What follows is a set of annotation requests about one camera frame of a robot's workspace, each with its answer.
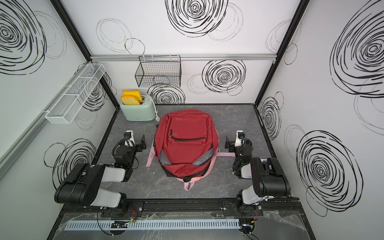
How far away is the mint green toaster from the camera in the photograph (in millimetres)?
1018

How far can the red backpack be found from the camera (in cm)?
76

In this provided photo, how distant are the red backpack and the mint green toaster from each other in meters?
0.16
